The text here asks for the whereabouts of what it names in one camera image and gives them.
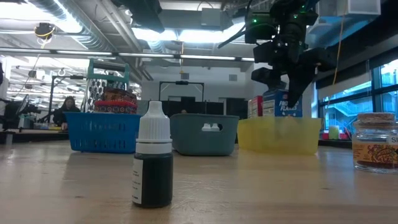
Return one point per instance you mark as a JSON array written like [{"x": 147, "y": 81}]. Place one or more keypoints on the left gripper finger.
[{"x": 143, "y": 12}]

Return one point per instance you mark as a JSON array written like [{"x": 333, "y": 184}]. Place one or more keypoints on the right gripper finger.
[
  {"x": 272, "y": 77},
  {"x": 301, "y": 77}
]

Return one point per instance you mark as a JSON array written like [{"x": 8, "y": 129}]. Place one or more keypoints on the blue rectangular food box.
[{"x": 276, "y": 105}]

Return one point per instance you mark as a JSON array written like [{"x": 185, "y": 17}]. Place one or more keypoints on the red Froot Loops box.
[{"x": 257, "y": 107}]

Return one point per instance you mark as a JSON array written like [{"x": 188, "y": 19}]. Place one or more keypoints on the white-capped dropper bottle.
[{"x": 206, "y": 127}]

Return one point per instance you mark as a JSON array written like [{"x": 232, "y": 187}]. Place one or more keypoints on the glass jar cork lid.
[{"x": 374, "y": 143}]

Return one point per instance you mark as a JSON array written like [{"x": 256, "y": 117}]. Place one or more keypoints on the red-lidded patterned paprika tin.
[{"x": 115, "y": 106}]

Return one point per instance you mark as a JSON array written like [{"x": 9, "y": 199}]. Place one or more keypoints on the black dropper bottle white label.
[{"x": 152, "y": 180}]

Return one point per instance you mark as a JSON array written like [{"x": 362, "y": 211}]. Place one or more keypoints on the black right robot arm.
[{"x": 292, "y": 28}]

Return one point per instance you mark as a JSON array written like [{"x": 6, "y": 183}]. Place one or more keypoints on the linear ceiling light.
[{"x": 149, "y": 55}]

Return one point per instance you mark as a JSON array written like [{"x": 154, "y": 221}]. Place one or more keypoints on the yellow translucent plastic bin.
[{"x": 280, "y": 137}]

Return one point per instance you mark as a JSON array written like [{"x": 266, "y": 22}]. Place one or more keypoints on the pale green container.
[{"x": 334, "y": 132}]

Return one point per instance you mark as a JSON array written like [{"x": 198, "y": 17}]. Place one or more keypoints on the grey plastic bin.
[{"x": 192, "y": 140}]

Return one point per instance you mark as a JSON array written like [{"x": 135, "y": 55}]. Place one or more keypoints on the person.
[{"x": 66, "y": 110}]

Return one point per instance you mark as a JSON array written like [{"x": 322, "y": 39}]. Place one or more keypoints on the blue plastic basket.
[{"x": 102, "y": 133}]

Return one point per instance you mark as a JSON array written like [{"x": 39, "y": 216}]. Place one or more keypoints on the dark background workbench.
[{"x": 37, "y": 137}]

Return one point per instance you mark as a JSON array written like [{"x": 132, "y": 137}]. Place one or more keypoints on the grey square wall panel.
[
  {"x": 233, "y": 77},
  {"x": 185, "y": 75}
]

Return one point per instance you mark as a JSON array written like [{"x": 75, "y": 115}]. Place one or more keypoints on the black metal rig frame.
[
  {"x": 62, "y": 76},
  {"x": 182, "y": 82}
]

